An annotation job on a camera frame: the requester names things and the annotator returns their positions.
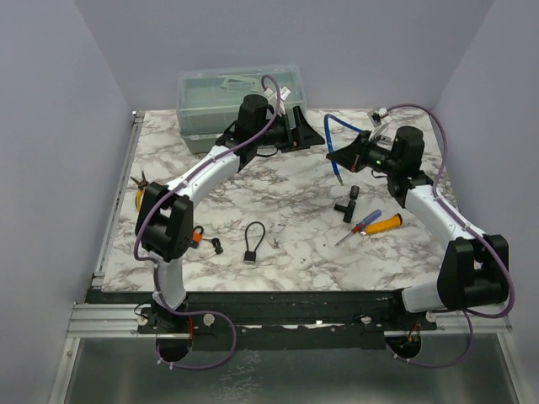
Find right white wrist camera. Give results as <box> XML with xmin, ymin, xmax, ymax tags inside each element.
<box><xmin>367</xmin><ymin>108</ymin><xmax>392</xmax><ymax>145</ymax></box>

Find orange handled tool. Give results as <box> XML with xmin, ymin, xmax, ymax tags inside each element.
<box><xmin>364</xmin><ymin>214</ymin><xmax>403</xmax><ymax>236</ymax></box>

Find clear green plastic storage box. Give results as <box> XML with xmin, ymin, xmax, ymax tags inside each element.
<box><xmin>176</xmin><ymin>64</ymin><xmax>307</xmax><ymax>154</ymax></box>

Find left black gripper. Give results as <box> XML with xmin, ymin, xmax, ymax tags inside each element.
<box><xmin>253</xmin><ymin>106</ymin><xmax>324</xmax><ymax>153</ymax></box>

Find blue cable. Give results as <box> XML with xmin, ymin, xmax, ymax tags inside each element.
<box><xmin>322</xmin><ymin>112</ymin><xmax>364</xmax><ymax>186</ymax></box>

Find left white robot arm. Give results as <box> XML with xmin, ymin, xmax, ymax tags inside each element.
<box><xmin>134</xmin><ymin>95</ymin><xmax>325</xmax><ymax>332</ymax></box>

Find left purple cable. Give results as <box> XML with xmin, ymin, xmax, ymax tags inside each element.
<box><xmin>132</xmin><ymin>74</ymin><xmax>282</xmax><ymax>371</ymax></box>

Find purple cable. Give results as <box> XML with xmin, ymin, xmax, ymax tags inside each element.
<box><xmin>378</xmin><ymin>104</ymin><xmax>516</xmax><ymax>368</ymax></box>
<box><xmin>132</xmin><ymin>74</ymin><xmax>282</xmax><ymax>371</ymax></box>

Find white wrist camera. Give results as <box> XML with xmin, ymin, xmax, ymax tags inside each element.
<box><xmin>262</xmin><ymin>85</ymin><xmax>292</xmax><ymax>114</ymax></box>
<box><xmin>367</xmin><ymin>108</ymin><xmax>392</xmax><ymax>145</ymax></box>

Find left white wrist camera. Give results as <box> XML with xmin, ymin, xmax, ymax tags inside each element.
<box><xmin>262</xmin><ymin>85</ymin><xmax>292</xmax><ymax>114</ymax></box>

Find thin black cable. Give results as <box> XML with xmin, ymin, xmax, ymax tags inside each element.
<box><xmin>242</xmin><ymin>221</ymin><xmax>267</xmax><ymax>266</ymax></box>

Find orange padlock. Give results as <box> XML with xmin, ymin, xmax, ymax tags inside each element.
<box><xmin>190</xmin><ymin>226</ymin><xmax>205</xmax><ymax>248</ymax></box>

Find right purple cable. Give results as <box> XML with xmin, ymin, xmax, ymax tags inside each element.
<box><xmin>378</xmin><ymin>104</ymin><xmax>516</xmax><ymax>368</ymax></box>

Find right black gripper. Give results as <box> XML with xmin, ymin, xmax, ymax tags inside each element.
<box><xmin>328</xmin><ymin>131</ymin><xmax>400</xmax><ymax>176</ymax></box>

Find blue red screwdriver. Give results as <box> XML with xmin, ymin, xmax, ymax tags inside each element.
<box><xmin>334</xmin><ymin>210</ymin><xmax>382</xmax><ymax>247</ymax></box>

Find yellow handled pliers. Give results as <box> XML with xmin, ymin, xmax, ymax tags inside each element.
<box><xmin>130</xmin><ymin>170</ymin><xmax>148</xmax><ymax>211</ymax></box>

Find small black keys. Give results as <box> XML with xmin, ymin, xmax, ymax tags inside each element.
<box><xmin>206</xmin><ymin>237</ymin><xmax>224</xmax><ymax>258</ymax></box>

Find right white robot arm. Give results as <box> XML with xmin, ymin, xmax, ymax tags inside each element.
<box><xmin>326</xmin><ymin>125</ymin><xmax>510</xmax><ymax>330</ymax></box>

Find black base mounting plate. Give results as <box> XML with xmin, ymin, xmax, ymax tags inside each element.
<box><xmin>83</xmin><ymin>287</ymin><xmax>439</xmax><ymax>351</ymax></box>

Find aluminium rail frame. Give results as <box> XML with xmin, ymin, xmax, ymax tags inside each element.
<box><xmin>45</xmin><ymin>110</ymin><xmax>523</xmax><ymax>404</ymax></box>

